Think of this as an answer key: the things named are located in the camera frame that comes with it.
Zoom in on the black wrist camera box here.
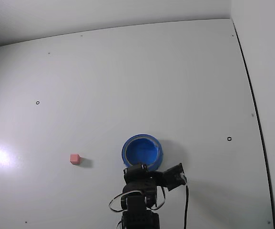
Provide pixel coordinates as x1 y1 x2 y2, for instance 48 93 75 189
163 163 188 192

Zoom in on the black camera cable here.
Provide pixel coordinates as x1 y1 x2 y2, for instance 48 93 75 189
181 175 190 229

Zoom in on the thin arm wire loop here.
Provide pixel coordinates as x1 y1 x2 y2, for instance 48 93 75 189
108 190 129 214
151 185 166 211

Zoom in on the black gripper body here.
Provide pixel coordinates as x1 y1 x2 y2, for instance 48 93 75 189
123 163 164 187

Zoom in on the blue tape roll bin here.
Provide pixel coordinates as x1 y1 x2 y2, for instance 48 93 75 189
121 134 163 171

